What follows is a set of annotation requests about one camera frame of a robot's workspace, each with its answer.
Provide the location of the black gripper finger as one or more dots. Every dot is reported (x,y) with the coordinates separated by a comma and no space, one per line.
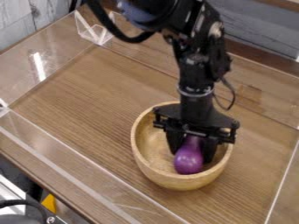
(208,150)
(175,137)

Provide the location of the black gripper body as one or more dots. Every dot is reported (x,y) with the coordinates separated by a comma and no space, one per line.
(196,118)

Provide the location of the purple toy eggplant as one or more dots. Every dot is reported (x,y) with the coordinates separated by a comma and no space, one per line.
(188,158)

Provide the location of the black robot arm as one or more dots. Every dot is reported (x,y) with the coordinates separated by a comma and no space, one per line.
(192,29)

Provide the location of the brown wooden bowl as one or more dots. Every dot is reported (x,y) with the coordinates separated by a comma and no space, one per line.
(155,159)

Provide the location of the yellow tag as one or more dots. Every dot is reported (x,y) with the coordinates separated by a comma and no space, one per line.
(48,202)

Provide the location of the clear acrylic tray wall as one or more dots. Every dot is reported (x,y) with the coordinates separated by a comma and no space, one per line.
(71,146)

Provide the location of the clear acrylic corner bracket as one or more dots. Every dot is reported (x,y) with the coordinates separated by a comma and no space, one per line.
(91,29)

